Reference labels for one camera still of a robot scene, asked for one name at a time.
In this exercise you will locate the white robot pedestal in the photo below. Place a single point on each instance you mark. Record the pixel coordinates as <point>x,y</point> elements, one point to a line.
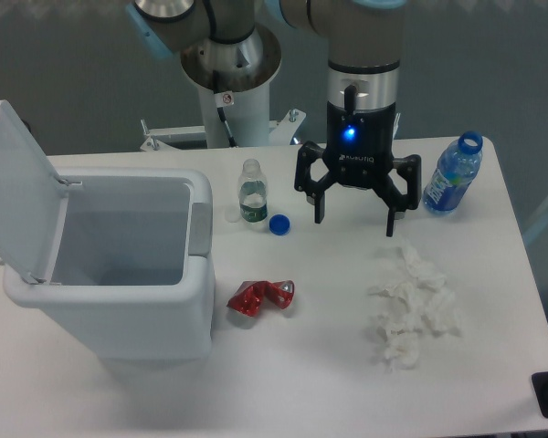
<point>242,118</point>

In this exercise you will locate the blue bottle cap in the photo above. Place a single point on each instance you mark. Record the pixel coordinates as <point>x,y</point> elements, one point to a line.
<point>279,224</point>

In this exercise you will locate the white trash bin lid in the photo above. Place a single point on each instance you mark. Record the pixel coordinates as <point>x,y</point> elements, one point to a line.
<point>34,201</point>

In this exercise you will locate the crushed red can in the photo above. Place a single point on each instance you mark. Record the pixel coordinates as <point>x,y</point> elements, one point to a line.
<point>250,296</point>

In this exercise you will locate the blue plastic bottle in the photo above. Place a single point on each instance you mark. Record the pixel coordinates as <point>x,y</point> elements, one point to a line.
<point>456,169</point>

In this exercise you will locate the white trash bin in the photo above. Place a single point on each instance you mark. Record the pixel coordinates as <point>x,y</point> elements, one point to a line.
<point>133,277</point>

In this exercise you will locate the white bottle cap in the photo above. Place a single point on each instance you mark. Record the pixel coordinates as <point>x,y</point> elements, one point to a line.
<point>232,216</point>

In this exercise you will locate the crumpled white tissue pile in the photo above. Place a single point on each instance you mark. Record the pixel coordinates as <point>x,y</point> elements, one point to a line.
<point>420,302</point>

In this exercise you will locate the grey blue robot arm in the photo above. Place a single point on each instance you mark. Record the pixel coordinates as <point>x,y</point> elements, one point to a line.
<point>231,59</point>

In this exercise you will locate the clear bottle green label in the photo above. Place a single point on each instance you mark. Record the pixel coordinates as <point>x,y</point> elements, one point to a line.
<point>252,191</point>

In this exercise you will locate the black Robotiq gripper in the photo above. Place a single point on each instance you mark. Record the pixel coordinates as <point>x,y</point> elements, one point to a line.
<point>358,154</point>

